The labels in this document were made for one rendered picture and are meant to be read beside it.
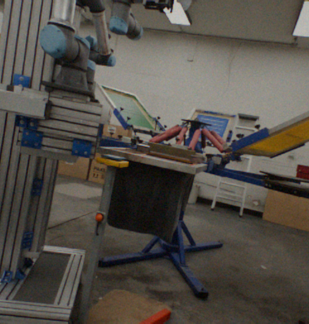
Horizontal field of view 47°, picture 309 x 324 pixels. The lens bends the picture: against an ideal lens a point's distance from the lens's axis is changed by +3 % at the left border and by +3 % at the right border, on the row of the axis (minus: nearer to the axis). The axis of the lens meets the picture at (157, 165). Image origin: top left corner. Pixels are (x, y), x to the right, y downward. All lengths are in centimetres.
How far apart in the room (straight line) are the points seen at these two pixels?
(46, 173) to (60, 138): 29
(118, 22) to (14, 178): 95
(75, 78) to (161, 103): 521
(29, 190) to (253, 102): 523
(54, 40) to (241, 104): 530
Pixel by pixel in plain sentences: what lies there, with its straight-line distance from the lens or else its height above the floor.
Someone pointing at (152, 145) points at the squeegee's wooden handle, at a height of 104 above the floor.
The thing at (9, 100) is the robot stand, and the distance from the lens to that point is 164.
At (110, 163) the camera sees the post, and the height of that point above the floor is 94.
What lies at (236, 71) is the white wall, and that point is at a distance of 675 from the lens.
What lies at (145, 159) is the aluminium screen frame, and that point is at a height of 98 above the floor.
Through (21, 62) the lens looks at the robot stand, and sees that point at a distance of 196.
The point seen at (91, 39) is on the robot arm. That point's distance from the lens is 254.
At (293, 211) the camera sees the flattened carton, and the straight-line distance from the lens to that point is 658.
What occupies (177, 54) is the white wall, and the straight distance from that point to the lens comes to 697.
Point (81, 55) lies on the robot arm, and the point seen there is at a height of 141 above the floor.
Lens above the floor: 113
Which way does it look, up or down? 5 degrees down
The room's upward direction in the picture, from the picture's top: 11 degrees clockwise
